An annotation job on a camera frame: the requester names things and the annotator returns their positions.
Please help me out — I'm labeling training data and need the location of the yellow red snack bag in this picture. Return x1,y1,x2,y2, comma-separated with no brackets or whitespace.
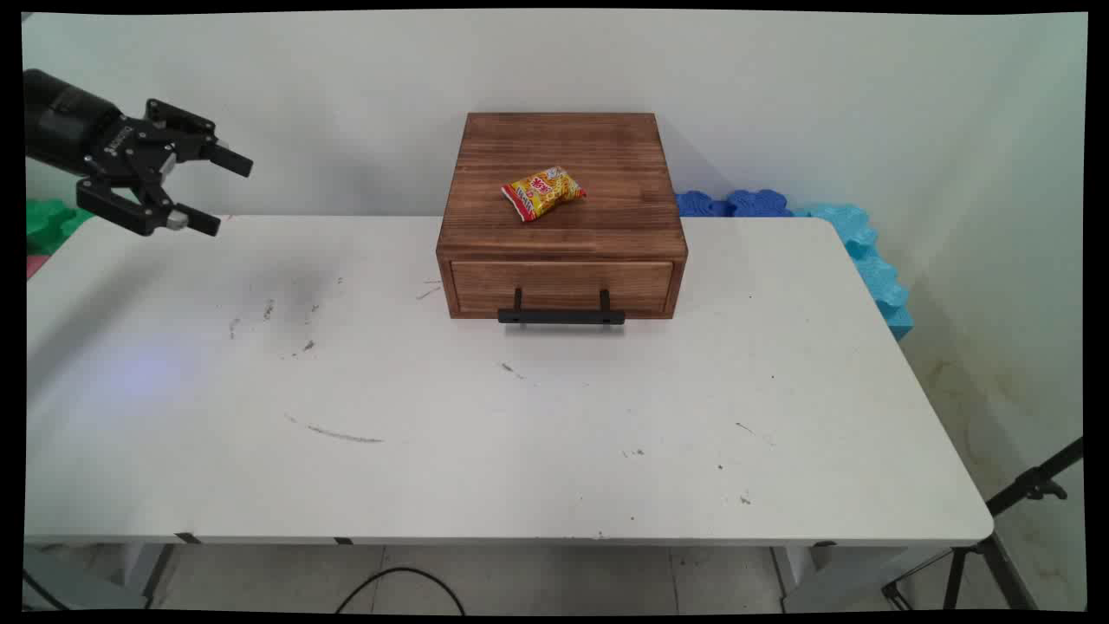
501,166,587,224

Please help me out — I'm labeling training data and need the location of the brown wooden drawer cabinet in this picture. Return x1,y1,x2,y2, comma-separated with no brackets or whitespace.
436,112,689,322

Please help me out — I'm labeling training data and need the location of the black camera tripod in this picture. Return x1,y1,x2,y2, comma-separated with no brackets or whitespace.
882,438,1086,612

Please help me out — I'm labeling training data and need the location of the black floor cable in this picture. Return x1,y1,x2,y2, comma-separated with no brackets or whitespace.
336,567,467,616

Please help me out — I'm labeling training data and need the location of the white table leg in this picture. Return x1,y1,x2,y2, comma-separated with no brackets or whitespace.
113,543,188,609
769,544,912,613

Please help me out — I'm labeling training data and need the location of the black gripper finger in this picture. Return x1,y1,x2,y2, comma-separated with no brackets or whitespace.
75,177,223,237
144,97,255,179

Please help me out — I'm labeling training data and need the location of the light blue foam mat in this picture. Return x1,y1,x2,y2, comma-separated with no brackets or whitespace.
790,204,915,341

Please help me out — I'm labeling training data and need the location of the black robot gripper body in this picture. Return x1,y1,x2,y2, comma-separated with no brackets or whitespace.
24,69,179,185

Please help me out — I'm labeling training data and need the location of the green foam mat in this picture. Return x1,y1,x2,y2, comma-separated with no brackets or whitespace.
26,198,94,257

